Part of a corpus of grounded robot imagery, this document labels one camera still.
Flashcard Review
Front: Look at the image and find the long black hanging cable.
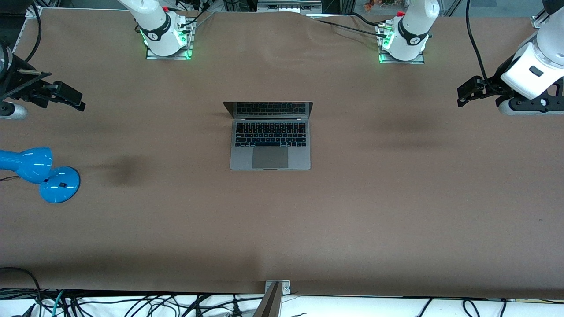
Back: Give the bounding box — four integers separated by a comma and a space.
465, 0, 492, 84

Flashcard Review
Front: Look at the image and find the thick black cable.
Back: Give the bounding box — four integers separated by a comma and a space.
350, 12, 388, 29

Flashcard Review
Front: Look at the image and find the grey laptop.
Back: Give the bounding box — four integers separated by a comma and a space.
223, 101, 314, 171

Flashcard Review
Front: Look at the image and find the aluminium frame profile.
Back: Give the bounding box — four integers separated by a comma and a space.
531, 8, 552, 29
11, 4, 43, 53

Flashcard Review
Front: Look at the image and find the thin black cable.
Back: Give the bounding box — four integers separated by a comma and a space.
308, 18, 384, 38

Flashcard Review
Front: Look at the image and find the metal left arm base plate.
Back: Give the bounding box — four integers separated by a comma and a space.
378, 22, 426, 65

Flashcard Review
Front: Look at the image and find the brown table cover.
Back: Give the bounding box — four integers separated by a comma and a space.
0, 7, 564, 300

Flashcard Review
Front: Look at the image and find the blue desk lamp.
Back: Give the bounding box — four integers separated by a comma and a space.
0, 147, 81, 204

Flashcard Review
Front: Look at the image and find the black looped cable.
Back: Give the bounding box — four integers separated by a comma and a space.
0, 266, 43, 305

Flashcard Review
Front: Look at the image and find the curved black cable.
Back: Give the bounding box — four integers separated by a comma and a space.
24, 0, 43, 62

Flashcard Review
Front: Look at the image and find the teal cable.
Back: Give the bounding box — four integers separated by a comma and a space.
51, 290, 65, 317

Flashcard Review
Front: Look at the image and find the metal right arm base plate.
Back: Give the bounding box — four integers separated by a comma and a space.
145, 18, 195, 60

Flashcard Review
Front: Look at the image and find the aluminium camera mount bar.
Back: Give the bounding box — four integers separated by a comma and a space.
253, 280, 291, 317

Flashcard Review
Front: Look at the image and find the aluminium rack frame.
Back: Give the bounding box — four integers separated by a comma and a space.
257, 0, 322, 13

